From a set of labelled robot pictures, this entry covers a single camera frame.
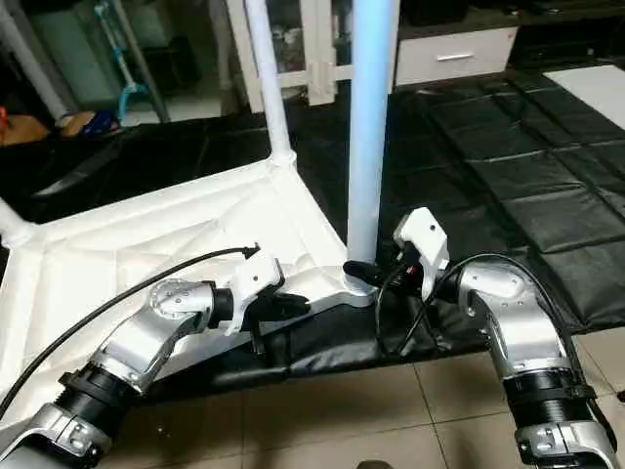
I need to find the white plastic table top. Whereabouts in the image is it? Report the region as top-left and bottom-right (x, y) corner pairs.
(0, 150), (378, 431)

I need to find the black work mat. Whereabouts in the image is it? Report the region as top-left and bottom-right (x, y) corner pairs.
(0, 66), (625, 402)

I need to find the white drawer unit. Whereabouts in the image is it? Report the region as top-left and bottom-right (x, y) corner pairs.
(395, 27), (521, 87)

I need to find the white glass-door cabinet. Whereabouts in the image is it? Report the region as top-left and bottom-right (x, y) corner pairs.
(227, 0), (401, 112)

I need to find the white flat panel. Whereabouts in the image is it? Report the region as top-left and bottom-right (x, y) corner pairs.
(543, 64), (625, 128)

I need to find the brown wooden desk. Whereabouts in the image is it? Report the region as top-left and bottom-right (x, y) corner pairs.
(0, 113), (52, 148)

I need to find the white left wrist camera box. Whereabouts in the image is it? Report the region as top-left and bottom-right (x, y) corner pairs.
(221, 256), (286, 337)

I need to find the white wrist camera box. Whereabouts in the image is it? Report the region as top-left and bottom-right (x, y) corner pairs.
(221, 256), (286, 337)
(393, 207), (452, 302)

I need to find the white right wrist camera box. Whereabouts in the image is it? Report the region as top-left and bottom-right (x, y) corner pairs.
(393, 207), (452, 302)

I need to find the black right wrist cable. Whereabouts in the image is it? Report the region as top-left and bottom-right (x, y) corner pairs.
(375, 252), (572, 357)

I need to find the teal long-handled dustpan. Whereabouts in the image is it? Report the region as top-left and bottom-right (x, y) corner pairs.
(96, 0), (155, 120)

